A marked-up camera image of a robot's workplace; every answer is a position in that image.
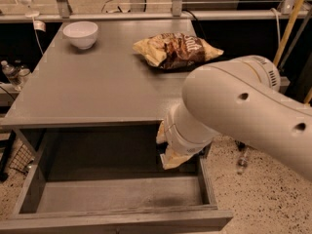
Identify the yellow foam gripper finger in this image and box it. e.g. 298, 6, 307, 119
160, 146, 193, 170
156, 122, 167, 144

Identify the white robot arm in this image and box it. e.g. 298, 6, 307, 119
156, 56, 312, 180

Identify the grey counter cabinet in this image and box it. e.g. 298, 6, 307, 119
0, 19, 227, 158

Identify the grey open top drawer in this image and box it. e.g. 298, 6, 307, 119
0, 124, 233, 234

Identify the clear bottle on floor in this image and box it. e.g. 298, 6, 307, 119
237, 147, 249, 175

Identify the brown yellow chip bag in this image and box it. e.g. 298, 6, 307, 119
133, 33, 223, 70

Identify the white ceramic bowl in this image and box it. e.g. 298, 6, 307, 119
62, 21, 98, 50

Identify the white power strip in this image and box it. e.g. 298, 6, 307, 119
280, 76, 290, 94

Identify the clear plastic water bottle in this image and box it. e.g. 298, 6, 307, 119
1, 60, 21, 92

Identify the white round lamp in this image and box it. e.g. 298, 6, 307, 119
18, 0, 40, 19

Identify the yellow wooden ladder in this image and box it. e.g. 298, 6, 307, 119
273, 0, 312, 103

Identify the black wire basket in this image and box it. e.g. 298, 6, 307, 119
9, 144, 34, 174

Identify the grey metal rail frame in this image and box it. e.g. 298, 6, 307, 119
0, 0, 312, 23

